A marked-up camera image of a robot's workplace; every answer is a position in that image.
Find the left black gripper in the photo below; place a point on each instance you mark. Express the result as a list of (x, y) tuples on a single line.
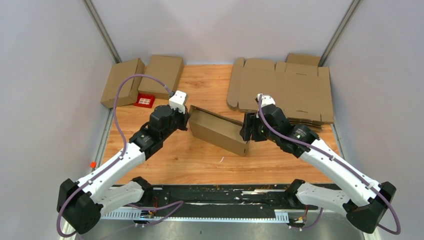
[(184, 117)]

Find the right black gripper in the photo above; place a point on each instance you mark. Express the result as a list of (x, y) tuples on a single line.
[(251, 120)]

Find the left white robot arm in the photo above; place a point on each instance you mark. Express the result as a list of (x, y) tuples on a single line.
[(83, 202)]

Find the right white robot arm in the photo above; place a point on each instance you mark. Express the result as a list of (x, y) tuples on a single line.
[(365, 202)]

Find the folded cardboard box upright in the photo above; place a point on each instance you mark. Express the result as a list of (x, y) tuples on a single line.
[(167, 69)]

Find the red plastic block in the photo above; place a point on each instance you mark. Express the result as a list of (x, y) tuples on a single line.
[(145, 100)]

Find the stack of flat cardboard sheets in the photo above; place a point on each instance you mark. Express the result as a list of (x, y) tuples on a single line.
[(299, 86)]

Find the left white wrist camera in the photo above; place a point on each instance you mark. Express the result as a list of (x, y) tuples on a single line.
[(178, 101)]

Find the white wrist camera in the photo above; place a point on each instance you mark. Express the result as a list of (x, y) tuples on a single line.
[(264, 100), (178, 101)]

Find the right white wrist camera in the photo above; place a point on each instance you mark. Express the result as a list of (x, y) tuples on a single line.
[(264, 100)]

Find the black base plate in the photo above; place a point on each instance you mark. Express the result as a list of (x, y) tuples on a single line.
[(224, 203)]

